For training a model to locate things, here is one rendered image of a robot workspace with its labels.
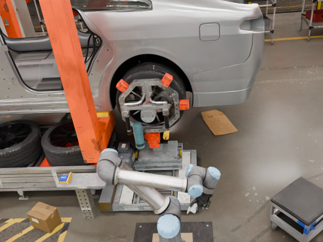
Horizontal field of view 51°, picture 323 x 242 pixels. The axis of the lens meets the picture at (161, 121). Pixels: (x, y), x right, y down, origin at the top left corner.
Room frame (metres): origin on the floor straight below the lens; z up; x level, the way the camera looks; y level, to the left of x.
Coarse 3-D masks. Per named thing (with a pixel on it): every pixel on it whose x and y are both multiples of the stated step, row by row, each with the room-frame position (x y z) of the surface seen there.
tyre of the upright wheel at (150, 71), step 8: (144, 64) 2.92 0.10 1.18; (152, 64) 2.90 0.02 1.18; (160, 64) 2.92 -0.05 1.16; (128, 72) 2.92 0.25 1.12; (136, 72) 2.79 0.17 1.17; (144, 72) 2.76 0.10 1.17; (152, 72) 2.75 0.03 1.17; (160, 72) 2.75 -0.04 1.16; (168, 72) 2.81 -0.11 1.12; (176, 72) 2.93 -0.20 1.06; (128, 80) 2.77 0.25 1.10; (176, 80) 2.76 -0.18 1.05; (176, 88) 2.72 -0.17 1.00; (184, 88) 2.83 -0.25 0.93; (184, 96) 2.73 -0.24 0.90; (120, 112) 2.79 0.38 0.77
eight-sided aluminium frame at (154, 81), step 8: (136, 80) 2.72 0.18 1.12; (144, 80) 2.71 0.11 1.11; (152, 80) 2.70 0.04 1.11; (160, 80) 2.69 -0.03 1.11; (128, 88) 2.69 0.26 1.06; (168, 88) 2.65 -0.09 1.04; (120, 96) 2.73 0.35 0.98; (176, 96) 2.63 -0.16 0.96; (120, 104) 2.70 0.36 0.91; (176, 104) 2.68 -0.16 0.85; (176, 112) 2.64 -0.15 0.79; (176, 120) 2.64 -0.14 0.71; (144, 128) 2.70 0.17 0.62; (152, 128) 2.68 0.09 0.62; (160, 128) 2.67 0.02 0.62
